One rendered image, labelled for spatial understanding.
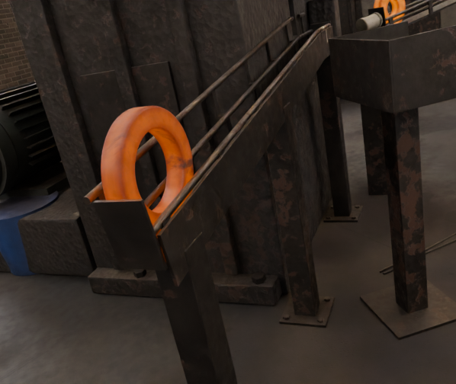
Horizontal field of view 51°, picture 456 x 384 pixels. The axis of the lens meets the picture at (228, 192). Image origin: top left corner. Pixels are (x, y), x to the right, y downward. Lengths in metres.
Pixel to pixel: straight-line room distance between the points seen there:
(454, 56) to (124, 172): 0.68
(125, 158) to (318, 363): 0.80
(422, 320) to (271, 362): 0.40
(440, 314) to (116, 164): 0.99
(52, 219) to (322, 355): 1.08
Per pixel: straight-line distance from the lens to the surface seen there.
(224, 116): 0.99
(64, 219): 1.82
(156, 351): 1.40
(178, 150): 0.73
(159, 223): 0.63
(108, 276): 1.70
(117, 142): 0.62
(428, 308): 1.39
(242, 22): 1.24
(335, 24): 1.87
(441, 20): 4.28
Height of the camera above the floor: 0.83
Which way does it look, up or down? 21 degrees down
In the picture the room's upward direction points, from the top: 12 degrees counter-clockwise
